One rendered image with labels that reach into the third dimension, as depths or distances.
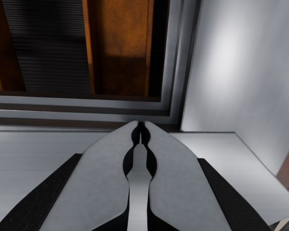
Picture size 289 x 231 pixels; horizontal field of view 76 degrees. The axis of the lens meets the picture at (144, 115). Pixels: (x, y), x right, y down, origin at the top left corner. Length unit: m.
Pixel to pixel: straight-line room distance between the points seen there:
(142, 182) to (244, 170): 0.09
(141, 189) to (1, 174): 0.12
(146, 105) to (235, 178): 0.10
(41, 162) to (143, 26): 0.21
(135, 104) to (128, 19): 0.16
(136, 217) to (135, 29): 0.23
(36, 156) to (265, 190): 0.20
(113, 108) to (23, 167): 0.09
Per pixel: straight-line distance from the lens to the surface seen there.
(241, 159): 0.17
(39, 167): 0.19
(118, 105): 0.15
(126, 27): 0.29
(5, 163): 0.20
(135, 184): 0.18
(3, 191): 0.22
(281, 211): 0.25
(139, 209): 0.20
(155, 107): 0.15
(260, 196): 0.22
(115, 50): 0.29
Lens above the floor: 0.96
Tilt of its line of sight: 61 degrees down
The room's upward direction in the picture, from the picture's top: 180 degrees counter-clockwise
